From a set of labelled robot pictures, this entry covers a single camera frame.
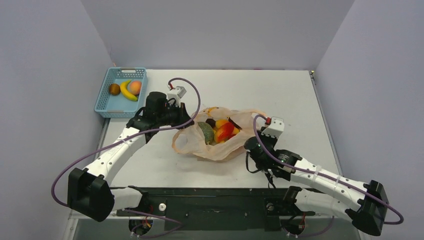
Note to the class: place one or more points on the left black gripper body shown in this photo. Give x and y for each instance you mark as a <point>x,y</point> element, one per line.
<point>170,117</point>

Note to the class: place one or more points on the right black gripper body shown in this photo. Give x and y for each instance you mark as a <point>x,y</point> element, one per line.
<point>253,145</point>

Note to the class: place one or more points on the translucent orange plastic bag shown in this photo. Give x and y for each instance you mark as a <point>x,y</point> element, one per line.
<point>191,140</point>

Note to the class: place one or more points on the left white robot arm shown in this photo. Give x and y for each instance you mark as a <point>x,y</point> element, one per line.
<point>89,190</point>

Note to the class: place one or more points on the dark purple fruit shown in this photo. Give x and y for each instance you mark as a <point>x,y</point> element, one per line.
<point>211,122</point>

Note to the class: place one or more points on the red yellow mango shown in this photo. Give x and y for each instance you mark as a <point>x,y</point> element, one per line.
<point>224,132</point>

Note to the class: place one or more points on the green netted melon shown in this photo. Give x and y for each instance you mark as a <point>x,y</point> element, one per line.
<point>207,131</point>

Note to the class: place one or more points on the orange peach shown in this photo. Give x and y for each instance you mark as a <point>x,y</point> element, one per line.
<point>134,87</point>

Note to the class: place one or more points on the blue plastic basket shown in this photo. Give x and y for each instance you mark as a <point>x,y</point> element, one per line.
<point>118,107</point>

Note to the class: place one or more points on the yellow banana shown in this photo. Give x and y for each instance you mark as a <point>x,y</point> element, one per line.
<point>126,93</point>

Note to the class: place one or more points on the brown kiwi fruit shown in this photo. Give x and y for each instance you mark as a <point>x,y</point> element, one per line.
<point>114,89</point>

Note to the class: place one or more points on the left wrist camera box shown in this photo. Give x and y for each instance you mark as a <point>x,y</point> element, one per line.
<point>175,95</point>

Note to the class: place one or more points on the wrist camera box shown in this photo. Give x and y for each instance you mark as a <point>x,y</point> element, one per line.
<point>273,128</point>
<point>175,95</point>

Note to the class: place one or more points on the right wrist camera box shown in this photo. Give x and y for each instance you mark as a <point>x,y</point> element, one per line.
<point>273,128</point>

